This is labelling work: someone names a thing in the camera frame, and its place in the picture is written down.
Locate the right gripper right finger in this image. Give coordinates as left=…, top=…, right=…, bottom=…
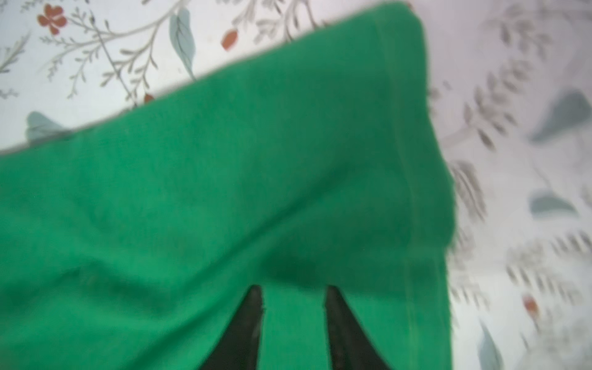
left=325, top=285, right=390, bottom=370

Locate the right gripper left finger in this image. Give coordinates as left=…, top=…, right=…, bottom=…
left=199, top=285, right=264, bottom=370

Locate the green tank top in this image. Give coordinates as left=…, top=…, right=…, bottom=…
left=1, top=2, right=455, bottom=369

